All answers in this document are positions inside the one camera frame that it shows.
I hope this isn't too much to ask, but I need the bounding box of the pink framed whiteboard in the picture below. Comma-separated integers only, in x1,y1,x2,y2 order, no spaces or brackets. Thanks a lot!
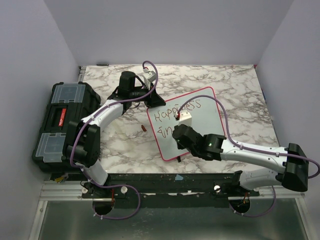
146,86,225,162

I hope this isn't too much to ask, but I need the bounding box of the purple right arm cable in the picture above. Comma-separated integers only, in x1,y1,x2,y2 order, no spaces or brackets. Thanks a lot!
176,96,320,218

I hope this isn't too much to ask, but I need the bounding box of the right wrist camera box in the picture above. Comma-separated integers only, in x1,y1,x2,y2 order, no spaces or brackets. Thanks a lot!
178,111,192,127

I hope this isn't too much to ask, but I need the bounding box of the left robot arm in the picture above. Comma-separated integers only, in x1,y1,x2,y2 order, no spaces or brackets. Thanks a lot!
62,68,166,198

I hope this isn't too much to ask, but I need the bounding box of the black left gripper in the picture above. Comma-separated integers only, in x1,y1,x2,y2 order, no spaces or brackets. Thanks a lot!
130,82,166,108

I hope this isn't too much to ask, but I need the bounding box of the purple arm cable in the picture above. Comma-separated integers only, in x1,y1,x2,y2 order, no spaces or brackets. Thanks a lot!
176,96,320,218
69,60,159,221

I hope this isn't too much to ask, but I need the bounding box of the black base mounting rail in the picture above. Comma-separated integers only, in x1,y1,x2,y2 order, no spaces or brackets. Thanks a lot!
82,171,260,209

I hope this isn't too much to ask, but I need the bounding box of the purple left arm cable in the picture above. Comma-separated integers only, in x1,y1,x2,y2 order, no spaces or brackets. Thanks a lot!
69,60,159,221

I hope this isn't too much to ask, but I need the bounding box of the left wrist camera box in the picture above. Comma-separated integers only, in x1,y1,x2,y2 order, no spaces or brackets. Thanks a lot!
142,70,156,89

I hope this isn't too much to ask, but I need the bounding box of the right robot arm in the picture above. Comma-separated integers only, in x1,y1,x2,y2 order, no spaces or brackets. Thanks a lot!
172,124,309,196

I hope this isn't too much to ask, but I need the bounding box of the black plastic toolbox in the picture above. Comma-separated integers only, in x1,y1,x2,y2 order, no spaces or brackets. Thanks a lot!
32,82,101,173

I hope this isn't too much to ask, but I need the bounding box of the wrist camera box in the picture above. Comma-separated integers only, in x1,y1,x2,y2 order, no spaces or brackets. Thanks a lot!
178,111,192,127
142,70,156,89

